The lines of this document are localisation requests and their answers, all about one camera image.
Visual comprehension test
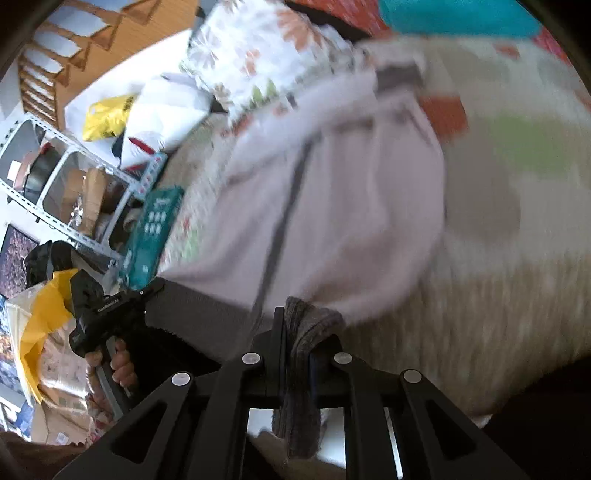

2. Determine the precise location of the light pink sweatshirt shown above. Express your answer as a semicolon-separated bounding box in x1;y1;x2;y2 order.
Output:
163;42;445;459

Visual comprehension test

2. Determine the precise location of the person's left hand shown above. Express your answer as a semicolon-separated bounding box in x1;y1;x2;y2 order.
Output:
84;339;137;400

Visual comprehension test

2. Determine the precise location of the yellow cloth bag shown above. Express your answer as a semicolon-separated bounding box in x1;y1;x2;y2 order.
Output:
5;269;78;406

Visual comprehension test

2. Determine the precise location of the teal cardboard box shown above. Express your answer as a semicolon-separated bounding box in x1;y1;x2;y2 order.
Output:
118;186;184;290

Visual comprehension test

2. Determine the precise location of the metal storage shelf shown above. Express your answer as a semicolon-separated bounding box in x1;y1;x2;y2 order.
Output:
1;112;147;262

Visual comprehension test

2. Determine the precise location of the light blue dotted box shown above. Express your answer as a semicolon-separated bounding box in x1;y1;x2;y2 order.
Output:
136;152;168;200

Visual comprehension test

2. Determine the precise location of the heart patterned bed quilt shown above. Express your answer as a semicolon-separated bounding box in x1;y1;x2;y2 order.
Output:
148;37;590;418

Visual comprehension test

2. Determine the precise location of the yellow plastic bag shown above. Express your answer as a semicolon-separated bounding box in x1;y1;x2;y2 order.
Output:
82;94;137;142

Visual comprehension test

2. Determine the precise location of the white plastic bag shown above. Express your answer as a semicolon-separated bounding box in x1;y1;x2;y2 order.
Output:
119;74;213;170

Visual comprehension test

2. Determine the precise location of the wooden staircase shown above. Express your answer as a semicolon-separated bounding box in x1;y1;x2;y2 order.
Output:
16;0;198;129

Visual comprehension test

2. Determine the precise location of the floral white pillow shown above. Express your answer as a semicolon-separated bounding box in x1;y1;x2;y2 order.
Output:
180;1;363;123

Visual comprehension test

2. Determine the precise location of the red patterned blanket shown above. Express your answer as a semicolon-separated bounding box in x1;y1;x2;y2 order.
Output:
287;1;570;64

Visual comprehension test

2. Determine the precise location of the teal folded cloth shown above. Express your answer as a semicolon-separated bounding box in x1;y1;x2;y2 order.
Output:
378;0;542;38

